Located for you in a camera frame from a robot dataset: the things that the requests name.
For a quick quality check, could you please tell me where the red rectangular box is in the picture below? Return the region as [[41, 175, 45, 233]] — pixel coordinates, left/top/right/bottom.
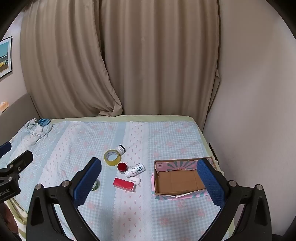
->
[[113, 177, 136, 192]]

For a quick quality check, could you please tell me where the green patterned cloth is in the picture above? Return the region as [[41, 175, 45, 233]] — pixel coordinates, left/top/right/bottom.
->
[[4, 199, 28, 226]]

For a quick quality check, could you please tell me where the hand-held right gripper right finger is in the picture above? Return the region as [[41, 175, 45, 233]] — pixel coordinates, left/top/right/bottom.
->
[[196, 158, 273, 241]]

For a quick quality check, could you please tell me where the white patterned bottle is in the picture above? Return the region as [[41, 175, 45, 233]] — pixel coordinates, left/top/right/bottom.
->
[[125, 163, 145, 179]]

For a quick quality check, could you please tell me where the dark bed frame rail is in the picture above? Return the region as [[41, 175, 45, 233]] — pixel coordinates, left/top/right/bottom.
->
[[208, 143, 219, 166]]

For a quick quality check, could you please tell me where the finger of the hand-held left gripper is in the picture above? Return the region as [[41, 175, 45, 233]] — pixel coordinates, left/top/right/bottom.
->
[[0, 142, 12, 158], [6, 150, 34, 173]]

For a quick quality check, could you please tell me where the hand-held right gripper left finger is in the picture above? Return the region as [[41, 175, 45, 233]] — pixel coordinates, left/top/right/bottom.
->
[[26, 157, 102, 241]]

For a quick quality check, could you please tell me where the dark brown cloth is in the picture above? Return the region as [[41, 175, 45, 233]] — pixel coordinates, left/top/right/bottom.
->
[[0, 203, 16, 235]]

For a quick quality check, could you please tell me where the crumpled pale blue cloth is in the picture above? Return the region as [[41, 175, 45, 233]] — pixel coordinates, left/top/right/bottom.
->
[[23, 118, 54, 141]]

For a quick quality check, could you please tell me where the wall poster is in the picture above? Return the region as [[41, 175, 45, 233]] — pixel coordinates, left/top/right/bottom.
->
[[0, 36, 13, 80]]

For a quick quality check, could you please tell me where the pink cardboard box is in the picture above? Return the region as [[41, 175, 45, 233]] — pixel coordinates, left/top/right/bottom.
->
[[151, 156, 219, 200]]

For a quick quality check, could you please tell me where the yellow tape roll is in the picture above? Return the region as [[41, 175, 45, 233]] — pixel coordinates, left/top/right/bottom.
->
[[104, 149, 122, 166]]

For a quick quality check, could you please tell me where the beige curtain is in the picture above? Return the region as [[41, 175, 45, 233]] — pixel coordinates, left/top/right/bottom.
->
[[98, 0, 221, 133], [20, 0, 123, 119]]

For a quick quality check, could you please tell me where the grey beige headboard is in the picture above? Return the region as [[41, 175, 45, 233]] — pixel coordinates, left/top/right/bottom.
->
[[0, 93, 41, 145]]

